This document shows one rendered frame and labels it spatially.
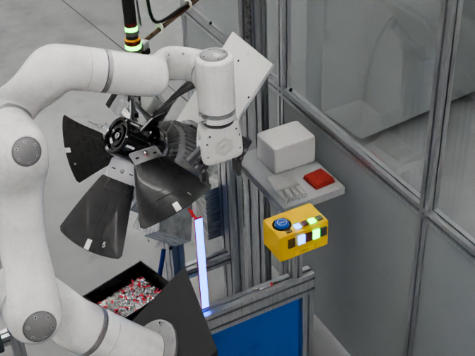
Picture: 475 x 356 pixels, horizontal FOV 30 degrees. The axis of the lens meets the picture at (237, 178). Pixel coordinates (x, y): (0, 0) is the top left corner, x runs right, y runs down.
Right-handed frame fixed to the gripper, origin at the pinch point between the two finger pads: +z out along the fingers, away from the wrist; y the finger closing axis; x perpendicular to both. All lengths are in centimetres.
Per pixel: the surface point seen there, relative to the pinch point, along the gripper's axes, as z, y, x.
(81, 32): 143, 80, 378
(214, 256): 86, 26, 64
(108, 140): 24, -7, 63
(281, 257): 42.8, 21.9, 9.5
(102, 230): 45, -17, 49
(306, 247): 43, 30, 9
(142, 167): 24, -3, 45
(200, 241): 31.9, -0.1, 15.2
